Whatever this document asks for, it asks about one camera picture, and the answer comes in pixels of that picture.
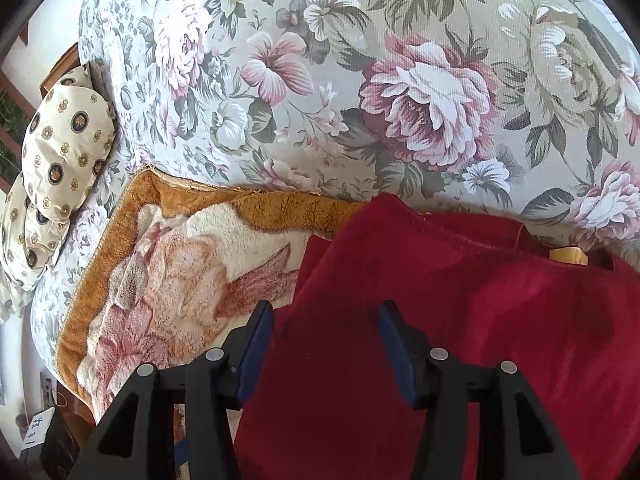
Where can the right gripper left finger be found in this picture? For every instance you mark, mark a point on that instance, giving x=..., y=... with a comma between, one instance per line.
x=190, y=409

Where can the floral bed quilt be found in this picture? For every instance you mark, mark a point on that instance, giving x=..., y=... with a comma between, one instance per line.
x=523, y=107

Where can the dark red sweater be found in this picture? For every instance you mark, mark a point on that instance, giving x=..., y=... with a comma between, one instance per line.
x=327, y=406

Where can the cream medallion pillow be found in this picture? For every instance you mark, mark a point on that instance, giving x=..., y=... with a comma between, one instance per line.
x=66, y=144
x=30, y=242

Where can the fleece flower blanket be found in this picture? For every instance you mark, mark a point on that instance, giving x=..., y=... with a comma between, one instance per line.
x=178, y=269

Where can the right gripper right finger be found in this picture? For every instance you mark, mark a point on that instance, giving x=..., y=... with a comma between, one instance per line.
x=484, y=420

